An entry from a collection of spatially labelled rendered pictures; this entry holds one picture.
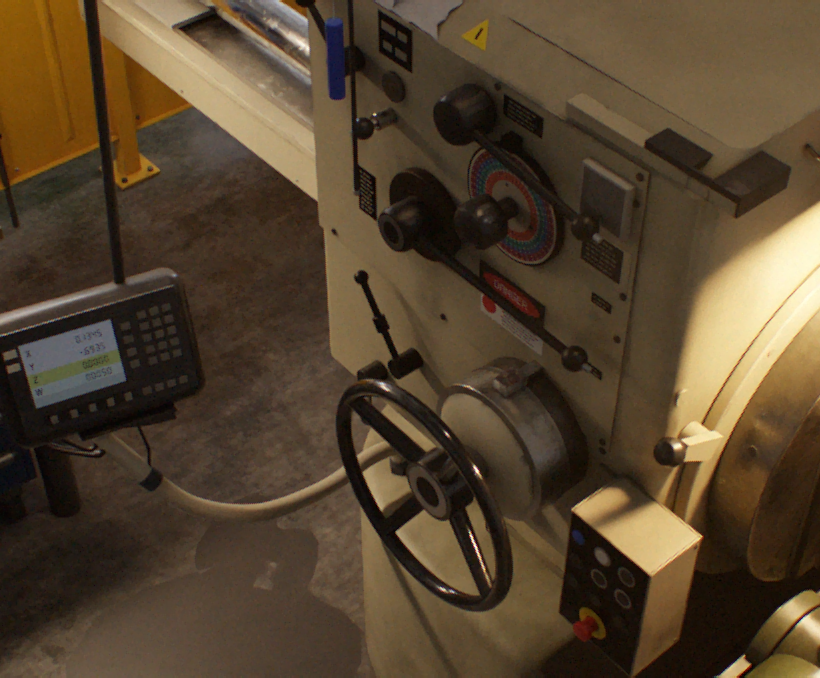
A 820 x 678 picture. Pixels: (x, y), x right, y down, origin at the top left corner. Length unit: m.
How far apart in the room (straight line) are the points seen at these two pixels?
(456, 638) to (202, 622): 0.86
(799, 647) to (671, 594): 0.18
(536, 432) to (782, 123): 0.57
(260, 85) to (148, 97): 1.81
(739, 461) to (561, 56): 0.62
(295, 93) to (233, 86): 0.14
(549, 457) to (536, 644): 0.79
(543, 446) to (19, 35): 2.79
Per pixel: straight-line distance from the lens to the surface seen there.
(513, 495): 2.03
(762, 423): 1.97
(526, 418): 1.98
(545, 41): 1.81
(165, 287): 2.37
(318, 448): 3.83
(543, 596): 2.78
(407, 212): 2.01
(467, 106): 1.82
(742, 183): 1.62
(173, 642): 3.48
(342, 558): 3.59
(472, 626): 2.77
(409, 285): 2.21
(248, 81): 3.00
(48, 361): 2.38
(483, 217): 1.82
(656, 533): 1.94
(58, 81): 4.54
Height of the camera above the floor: 2.84
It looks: 43 degrees down
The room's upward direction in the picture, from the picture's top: straight up
